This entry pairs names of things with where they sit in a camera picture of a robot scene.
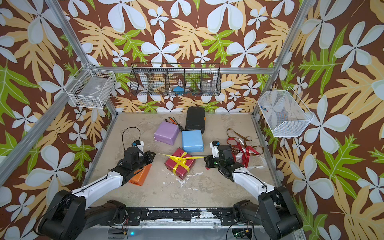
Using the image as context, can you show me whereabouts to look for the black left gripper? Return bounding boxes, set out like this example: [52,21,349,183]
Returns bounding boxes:
[132,150,156,172]

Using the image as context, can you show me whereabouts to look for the orange gift box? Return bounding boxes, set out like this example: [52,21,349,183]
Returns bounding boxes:
[129,164,152,186]

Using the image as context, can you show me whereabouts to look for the red satin ribbon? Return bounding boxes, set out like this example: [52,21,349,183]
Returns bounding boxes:
[227,137,263,168]

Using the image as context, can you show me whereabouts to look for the purple gift box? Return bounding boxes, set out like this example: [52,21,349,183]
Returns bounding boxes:
[154,122,180,146]

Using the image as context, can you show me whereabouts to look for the dark red gift box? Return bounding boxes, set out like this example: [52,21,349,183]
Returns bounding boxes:
[164,147,196,180]

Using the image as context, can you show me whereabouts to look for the yellow satin ribbon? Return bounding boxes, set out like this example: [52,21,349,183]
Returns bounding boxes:
[158,151,208,177]

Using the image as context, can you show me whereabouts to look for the light blue gift box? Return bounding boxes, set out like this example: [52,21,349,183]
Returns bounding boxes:
[182,130,204,153]

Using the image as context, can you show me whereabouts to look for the brown ribbon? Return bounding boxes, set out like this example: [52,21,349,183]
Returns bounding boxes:
[227,128,264,154]

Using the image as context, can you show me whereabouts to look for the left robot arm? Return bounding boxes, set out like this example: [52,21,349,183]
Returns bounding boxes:
[33,146,156,240]

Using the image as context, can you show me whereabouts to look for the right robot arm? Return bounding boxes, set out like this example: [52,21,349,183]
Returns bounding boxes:
[204,141,304,240]

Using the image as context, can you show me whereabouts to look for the black hard case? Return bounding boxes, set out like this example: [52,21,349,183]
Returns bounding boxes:
[185,107,206,134]

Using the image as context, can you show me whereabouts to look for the blue object in basket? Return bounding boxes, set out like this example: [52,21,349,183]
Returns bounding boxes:
[173,86,185,96]

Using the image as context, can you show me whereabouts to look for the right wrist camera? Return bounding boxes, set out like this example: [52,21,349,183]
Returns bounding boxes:
[210,141,220,158]

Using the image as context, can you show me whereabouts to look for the orange handled pliers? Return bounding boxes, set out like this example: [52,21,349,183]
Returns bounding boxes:
[165,117,184,131]

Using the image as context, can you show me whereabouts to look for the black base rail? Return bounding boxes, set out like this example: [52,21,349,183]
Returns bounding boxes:
[102,205,260,227]

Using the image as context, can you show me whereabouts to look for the white wire basket right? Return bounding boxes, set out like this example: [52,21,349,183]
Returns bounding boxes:
[258,88,315,138]

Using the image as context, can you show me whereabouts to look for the white wire basket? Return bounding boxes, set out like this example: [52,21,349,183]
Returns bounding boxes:
[65,64,117,109]
[258,88,315,138]

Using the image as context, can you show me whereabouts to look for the black wire basket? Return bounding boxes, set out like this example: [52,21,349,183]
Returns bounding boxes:
[128,63,222,96]

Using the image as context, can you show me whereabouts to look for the white wire basket left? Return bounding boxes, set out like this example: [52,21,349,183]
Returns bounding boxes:
[65,64,117,109]

